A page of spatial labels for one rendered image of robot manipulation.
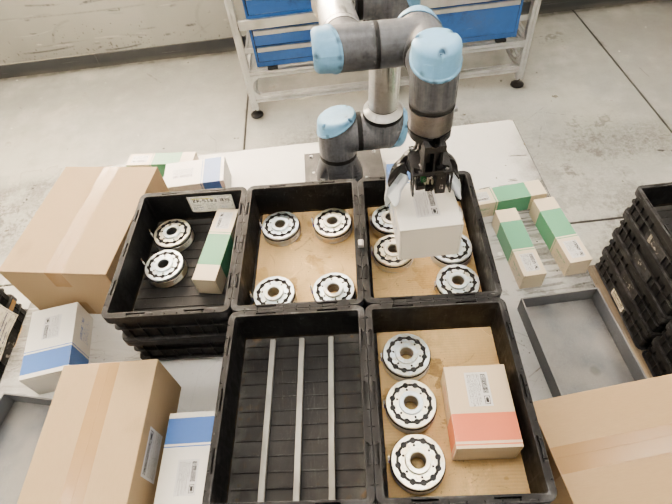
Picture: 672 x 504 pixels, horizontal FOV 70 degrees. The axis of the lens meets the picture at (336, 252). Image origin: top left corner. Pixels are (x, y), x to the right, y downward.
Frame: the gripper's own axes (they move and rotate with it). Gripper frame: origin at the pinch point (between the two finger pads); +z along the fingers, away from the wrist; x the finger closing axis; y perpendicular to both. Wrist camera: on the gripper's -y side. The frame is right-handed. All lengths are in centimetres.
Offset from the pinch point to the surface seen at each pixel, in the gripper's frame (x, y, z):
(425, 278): 2.5, 0.5, 28.0
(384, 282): -7.8, 0.4, 28.0
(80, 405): -77, 26, 25
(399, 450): -10.4, 41.5, 24.7
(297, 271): -29.5, -6.0, 28.0
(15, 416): -103, 20, 41
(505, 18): 87, -196, 69
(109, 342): -83, 2, 41
